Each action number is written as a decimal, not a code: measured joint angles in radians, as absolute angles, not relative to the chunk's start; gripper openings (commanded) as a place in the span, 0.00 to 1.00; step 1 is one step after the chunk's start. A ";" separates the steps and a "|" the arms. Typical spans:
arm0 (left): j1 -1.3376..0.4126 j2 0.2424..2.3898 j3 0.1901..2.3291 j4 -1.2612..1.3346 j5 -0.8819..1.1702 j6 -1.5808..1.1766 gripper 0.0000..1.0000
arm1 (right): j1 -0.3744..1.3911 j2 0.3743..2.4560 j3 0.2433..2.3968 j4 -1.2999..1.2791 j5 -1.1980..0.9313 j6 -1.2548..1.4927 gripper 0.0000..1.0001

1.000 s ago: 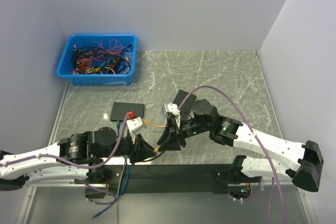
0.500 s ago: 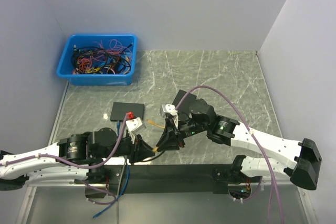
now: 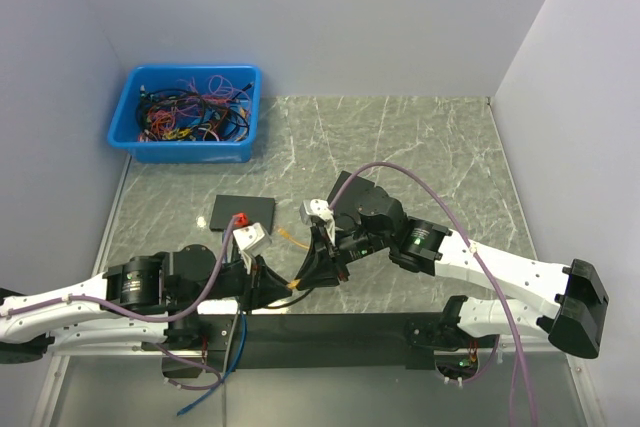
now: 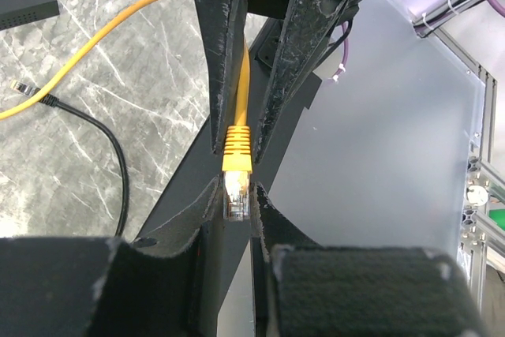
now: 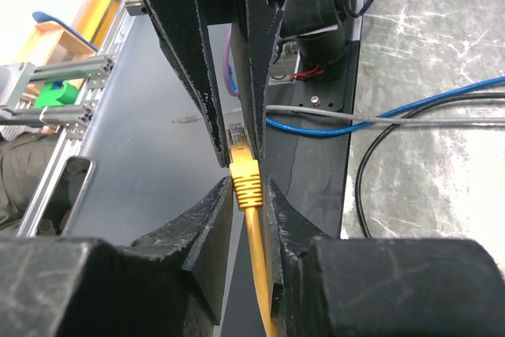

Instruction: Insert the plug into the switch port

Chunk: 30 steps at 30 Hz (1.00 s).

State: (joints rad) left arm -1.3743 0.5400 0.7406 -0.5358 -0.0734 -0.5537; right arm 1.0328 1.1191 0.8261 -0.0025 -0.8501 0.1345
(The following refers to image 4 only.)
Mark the black ethernet cable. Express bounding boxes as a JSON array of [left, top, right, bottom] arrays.
[[9, 79, 131, 240]]

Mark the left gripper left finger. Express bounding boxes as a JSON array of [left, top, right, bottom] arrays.
[[1, 178, 221, 336]]

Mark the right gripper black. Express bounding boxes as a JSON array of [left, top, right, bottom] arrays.
[[194, 0, 362, 163]]

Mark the aluminium rail frame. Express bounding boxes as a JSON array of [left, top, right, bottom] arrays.
[[413, 0, 504, 309]]

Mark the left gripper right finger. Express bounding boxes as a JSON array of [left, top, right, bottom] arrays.
[[250, 183, 481, 336]]

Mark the orange ethernet cable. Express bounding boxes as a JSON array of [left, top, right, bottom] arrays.
[[0, 0, 253, 223]]

